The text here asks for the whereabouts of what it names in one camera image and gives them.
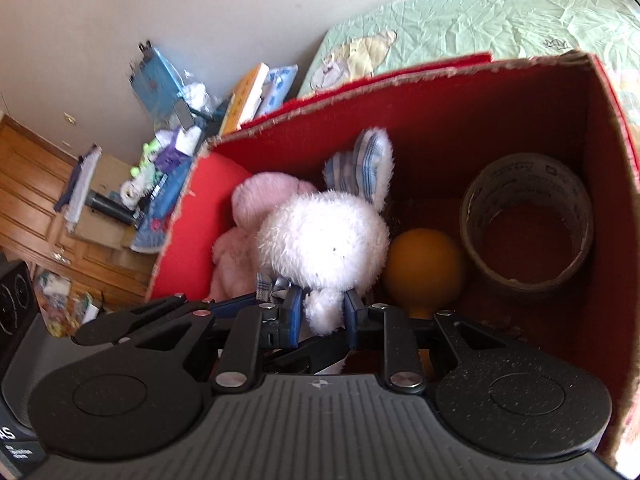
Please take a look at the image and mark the mauve teddy bear plush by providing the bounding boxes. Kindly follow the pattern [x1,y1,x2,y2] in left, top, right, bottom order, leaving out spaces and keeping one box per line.
[206,172,317,302]

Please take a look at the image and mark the white bunny plush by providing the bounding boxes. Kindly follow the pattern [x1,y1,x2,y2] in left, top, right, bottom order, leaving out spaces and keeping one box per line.
[256,127,394,336]

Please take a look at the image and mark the orange ball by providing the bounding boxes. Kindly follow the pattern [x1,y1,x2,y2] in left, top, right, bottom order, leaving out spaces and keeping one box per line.
[383,229,465,318]

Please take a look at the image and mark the black cylinder bottle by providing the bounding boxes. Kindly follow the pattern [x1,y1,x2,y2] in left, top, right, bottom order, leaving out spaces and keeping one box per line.
[85,191,138,226]

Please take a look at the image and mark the wooden cabinet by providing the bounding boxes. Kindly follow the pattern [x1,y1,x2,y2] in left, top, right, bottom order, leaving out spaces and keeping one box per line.
[1,115,154,310]

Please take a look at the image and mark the brown tape roll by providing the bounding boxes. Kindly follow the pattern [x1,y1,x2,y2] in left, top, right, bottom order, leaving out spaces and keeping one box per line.
[460,153,594,295]

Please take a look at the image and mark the blue plastic bag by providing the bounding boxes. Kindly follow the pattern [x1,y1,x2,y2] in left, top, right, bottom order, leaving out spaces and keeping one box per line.
[129,40,196,130]

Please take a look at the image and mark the blue booklet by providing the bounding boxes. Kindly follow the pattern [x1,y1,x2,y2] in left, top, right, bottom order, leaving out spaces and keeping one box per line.
[255,65,298,117]

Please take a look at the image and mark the red cardboard box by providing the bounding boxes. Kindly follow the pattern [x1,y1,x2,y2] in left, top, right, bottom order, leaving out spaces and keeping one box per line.
[146,52,639,463]

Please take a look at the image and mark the cartoon print bed sheet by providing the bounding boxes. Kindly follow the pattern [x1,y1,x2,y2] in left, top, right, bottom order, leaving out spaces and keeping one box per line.
[299,0,639,131]

